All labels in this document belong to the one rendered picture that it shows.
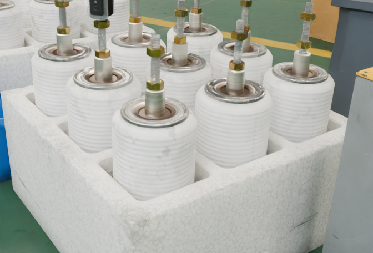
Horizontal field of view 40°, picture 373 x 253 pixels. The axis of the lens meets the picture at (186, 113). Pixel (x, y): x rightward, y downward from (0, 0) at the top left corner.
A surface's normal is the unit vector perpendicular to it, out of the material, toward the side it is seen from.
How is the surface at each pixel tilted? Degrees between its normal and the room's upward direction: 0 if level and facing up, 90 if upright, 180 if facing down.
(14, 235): 0
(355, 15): 90
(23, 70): 90
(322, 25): 89
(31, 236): 0
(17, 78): 90
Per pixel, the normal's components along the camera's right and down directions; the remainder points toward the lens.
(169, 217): 0.59, 0.36
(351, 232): -0.81, 0.23
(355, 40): -0.47, 0.36
